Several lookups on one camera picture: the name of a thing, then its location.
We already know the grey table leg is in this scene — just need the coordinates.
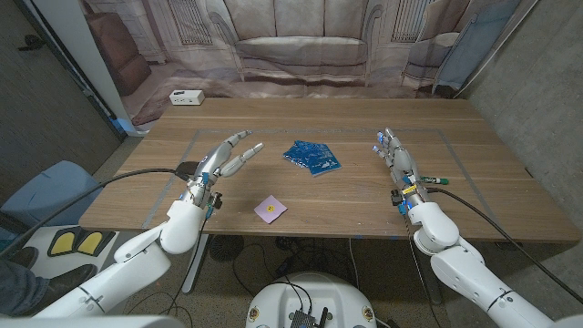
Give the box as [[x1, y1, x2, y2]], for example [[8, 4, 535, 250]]
[[413, 239, 444, 305]]

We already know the person's leg in jeans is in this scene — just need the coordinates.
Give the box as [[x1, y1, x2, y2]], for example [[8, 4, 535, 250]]
[[0, 259, 51, 318]]

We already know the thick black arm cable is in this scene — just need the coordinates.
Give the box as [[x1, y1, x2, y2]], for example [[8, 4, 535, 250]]
[[425, 187, 583, 305], [0, 168, 190, 256]]

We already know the printed sofa room backdrop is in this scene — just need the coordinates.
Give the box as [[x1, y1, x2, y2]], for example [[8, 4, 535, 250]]
[[79, 0, 525, 127]]

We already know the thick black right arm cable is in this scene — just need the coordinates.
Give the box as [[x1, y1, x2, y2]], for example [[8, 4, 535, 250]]
[[425, 187, 583, 305]]

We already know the blue grey chair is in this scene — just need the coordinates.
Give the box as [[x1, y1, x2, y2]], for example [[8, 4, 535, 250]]
[[0, 159, 104, 229]]

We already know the purple note with smiley sticker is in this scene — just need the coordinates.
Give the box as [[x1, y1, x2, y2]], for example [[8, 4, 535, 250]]
[[253, 194, 289, 225]]

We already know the black door handle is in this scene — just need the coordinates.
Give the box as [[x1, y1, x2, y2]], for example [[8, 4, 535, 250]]
[[16, 35, 46, 52]]

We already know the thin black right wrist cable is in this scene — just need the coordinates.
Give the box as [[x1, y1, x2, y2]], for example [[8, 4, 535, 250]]
[[404, 212, 434, 315]]

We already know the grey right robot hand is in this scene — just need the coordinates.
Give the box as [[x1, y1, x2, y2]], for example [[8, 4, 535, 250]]
[[371, 128, 430, 210]]

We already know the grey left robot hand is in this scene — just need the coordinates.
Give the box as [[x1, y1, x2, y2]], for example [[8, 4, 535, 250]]
[[188, 130, 265, 210]]

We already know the black yellow foot pedal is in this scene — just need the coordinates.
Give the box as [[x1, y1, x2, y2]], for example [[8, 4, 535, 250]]
[[75, 230, 116, 256], [47, 227, 79, 257]]

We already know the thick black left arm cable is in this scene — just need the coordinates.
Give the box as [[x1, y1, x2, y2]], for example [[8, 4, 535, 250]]
[[0, 168, 190, 256]]

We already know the white floor board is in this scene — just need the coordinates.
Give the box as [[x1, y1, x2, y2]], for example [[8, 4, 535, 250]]
[[17, 225, 138, 292]]

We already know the white table leg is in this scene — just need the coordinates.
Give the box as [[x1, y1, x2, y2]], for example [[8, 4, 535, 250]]
[[181, 234, 210, 294]]

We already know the white robot torso base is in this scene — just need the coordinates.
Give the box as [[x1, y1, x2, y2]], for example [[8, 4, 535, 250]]
[[245, 272, 378, 328]]

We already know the white power box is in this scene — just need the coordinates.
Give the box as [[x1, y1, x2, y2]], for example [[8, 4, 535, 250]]
[[169, 89, 205, 107]]

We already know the black eraser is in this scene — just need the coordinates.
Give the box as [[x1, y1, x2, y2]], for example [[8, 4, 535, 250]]
[[175, 160, 200, 181]]

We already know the dark leather shoe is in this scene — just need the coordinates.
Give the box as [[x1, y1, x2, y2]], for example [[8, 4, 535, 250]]
[[22, 263, 97, 315], [7, 246, 40, 271]]

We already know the black torso electronics module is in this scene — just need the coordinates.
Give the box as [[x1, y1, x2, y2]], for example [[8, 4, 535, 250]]
[[289, 307, 330, 328]]

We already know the black round fan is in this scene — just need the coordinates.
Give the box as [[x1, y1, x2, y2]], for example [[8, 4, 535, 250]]
[[210, 234, 245, 263]]

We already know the thin black left wrist cable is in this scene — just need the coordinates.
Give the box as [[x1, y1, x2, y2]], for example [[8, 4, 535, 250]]
[[168, 213, 211, 315]]

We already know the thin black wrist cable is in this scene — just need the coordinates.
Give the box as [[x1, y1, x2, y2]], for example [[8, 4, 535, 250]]
[[168, 213, 211, 315], [404, 212, 434, 315]]

